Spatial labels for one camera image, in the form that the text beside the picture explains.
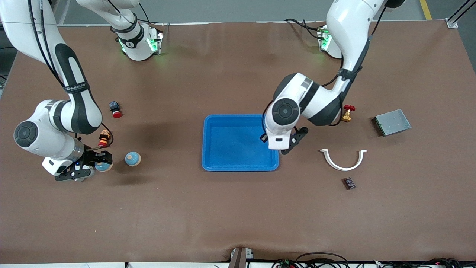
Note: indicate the blue dome bell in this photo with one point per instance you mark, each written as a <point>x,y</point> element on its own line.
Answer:
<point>103,167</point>
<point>132,159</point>

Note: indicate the dark chip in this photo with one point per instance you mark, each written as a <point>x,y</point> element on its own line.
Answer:
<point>349,183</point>

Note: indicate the aluminium frame post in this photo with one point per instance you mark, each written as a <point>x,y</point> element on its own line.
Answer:
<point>459,15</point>

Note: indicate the blue plastic tray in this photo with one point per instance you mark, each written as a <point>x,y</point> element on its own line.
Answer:
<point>234,143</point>

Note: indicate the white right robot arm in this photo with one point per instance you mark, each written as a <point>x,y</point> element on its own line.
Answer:
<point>37,137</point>

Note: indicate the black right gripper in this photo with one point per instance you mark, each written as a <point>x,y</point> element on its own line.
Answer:
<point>90,157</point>

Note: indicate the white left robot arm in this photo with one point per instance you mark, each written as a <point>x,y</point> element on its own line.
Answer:
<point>316,104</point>

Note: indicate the red emergency stop button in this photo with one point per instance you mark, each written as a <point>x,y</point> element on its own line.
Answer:
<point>117,114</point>

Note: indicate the metal table edge clamp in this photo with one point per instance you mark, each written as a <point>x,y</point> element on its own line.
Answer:
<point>240,258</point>

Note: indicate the grey metal box module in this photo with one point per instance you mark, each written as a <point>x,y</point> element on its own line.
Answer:
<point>392,123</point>

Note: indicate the red yellow stacked switch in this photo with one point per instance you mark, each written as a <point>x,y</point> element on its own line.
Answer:
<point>104,139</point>

